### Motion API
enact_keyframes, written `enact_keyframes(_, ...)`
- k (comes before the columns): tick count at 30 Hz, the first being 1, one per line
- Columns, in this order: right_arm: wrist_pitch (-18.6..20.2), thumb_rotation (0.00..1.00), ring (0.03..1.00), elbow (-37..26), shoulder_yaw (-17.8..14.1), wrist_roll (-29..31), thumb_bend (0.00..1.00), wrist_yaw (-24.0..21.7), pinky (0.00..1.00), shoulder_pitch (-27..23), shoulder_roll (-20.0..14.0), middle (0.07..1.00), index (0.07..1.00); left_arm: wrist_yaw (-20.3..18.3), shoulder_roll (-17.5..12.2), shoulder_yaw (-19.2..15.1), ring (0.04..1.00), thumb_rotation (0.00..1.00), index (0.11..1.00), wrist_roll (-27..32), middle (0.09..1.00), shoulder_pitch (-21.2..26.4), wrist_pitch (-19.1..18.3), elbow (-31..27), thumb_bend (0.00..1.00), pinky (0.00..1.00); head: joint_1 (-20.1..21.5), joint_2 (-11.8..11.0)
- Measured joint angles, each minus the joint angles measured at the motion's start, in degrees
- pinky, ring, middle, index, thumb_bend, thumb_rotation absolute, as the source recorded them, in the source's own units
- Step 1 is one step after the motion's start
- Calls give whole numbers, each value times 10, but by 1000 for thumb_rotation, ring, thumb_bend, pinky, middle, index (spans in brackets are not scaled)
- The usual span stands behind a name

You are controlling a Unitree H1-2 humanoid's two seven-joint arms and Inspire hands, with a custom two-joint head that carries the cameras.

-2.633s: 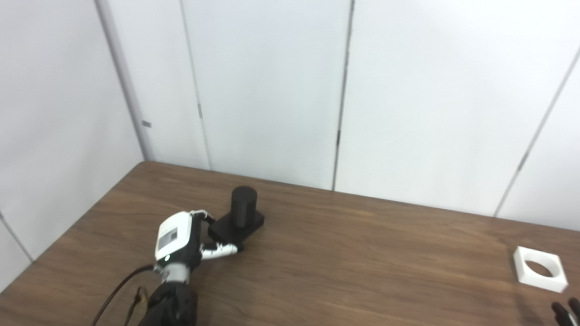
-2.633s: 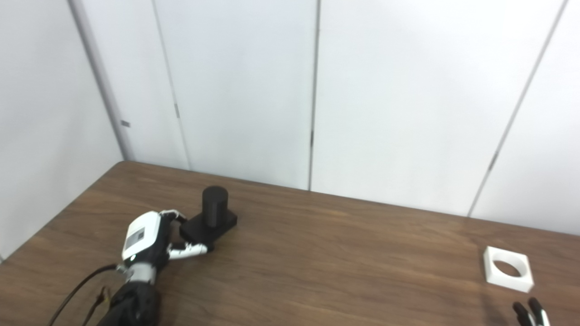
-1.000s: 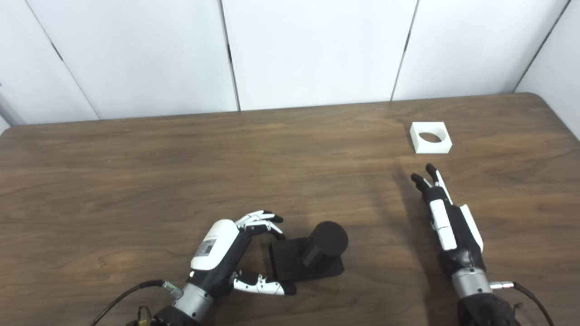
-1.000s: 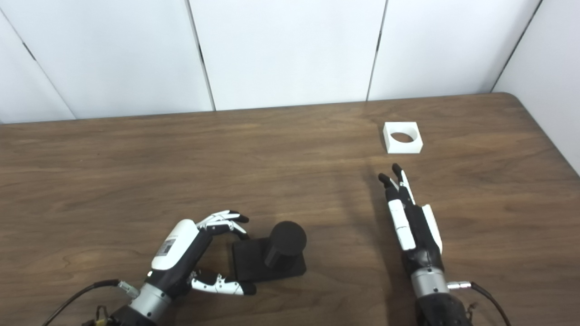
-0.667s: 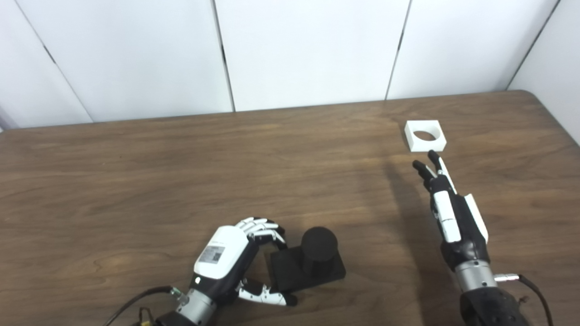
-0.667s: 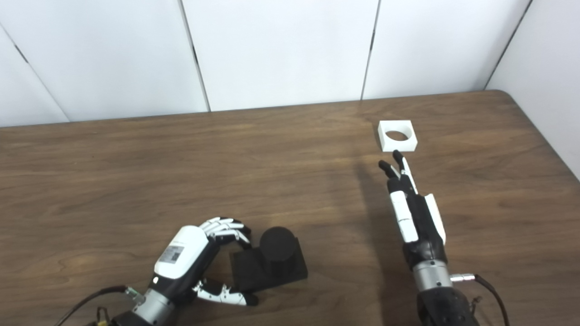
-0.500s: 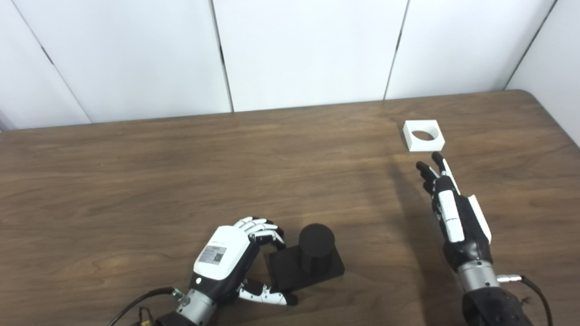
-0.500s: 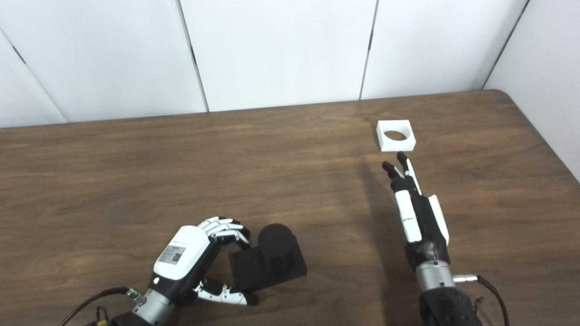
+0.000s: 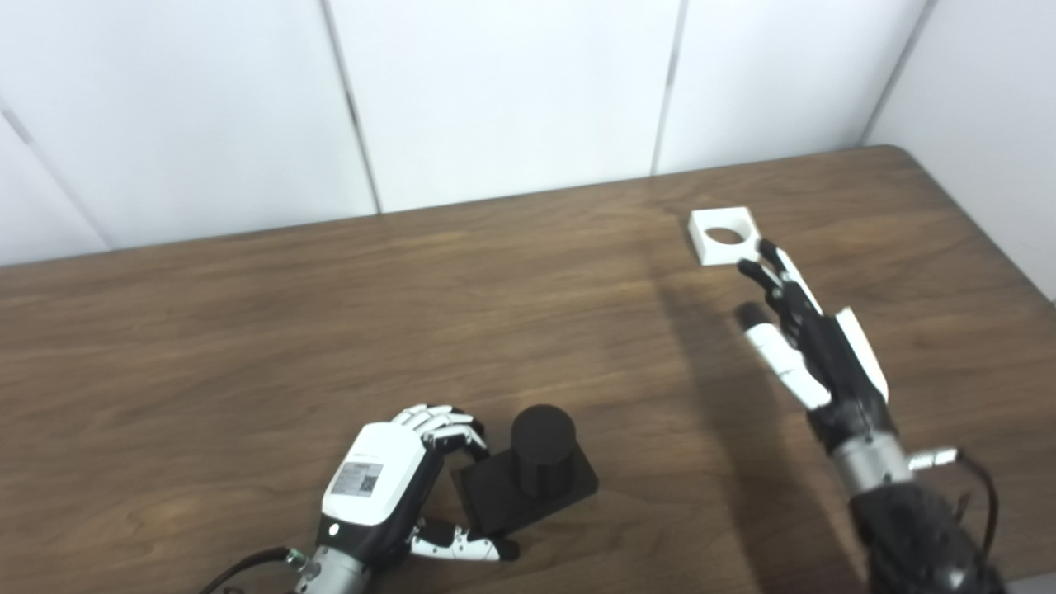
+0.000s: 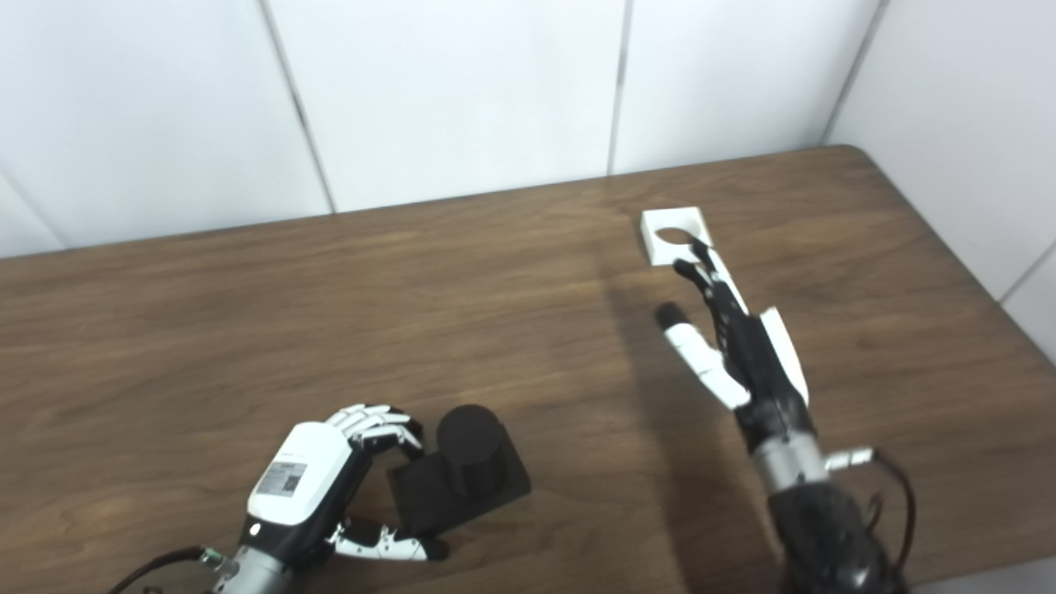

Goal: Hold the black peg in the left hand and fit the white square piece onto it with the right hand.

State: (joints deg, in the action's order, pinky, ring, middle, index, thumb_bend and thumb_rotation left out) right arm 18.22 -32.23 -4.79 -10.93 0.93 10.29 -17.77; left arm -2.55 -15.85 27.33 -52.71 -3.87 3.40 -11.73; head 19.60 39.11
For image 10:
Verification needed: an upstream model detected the black peg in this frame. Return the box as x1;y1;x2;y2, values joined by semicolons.
388;404;531;537

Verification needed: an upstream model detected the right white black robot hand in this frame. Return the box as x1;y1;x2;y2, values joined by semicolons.
654;239;811;455

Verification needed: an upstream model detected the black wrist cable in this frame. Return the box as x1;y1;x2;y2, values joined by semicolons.
107;547;228;594
825;445;918;578

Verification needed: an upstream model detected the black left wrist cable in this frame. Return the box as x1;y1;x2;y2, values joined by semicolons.
107;547;228;594

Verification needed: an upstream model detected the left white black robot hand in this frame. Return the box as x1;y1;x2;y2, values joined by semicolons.
239;403;450;570

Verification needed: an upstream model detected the white square piece with hole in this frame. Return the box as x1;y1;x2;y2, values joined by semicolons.
641;206;713;266

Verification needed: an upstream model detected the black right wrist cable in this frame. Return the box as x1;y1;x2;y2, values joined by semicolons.
825;445;918;578

